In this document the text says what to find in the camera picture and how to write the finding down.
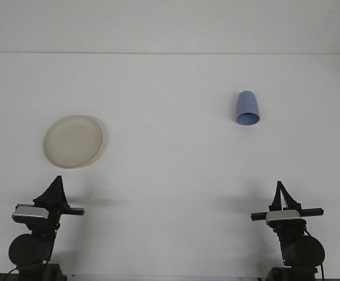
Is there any pale blue cup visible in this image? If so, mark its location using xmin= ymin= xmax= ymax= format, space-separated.
xmin=235 ymin=90 xmax=261 ymax=126

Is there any pale round plate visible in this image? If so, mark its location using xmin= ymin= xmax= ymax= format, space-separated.
xmin=43 ymin=114 xmax=109 ymax=169

